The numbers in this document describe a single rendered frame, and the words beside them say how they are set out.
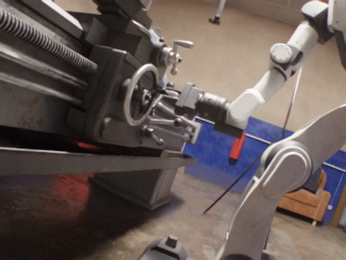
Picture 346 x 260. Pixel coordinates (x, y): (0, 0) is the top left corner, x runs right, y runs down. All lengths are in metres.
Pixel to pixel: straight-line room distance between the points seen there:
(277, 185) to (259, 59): 4.67
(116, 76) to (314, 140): 0.61
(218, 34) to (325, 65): 2.17
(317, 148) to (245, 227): 0.30
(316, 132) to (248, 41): 4.72
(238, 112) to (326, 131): 0.28
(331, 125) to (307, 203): 3.56
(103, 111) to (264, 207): 0.54
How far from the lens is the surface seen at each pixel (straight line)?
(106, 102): 0.86
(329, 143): 0.81
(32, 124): 0.88
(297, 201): 4.33
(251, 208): 0.76
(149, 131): 1.14
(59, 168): 0.77
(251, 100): 0.87
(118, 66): 0.87
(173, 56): 1.01
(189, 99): 0.91
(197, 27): 5.69
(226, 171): 4.99
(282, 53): 0.95
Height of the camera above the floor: 0.61
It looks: level
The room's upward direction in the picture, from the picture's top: 20 degrees clockwise
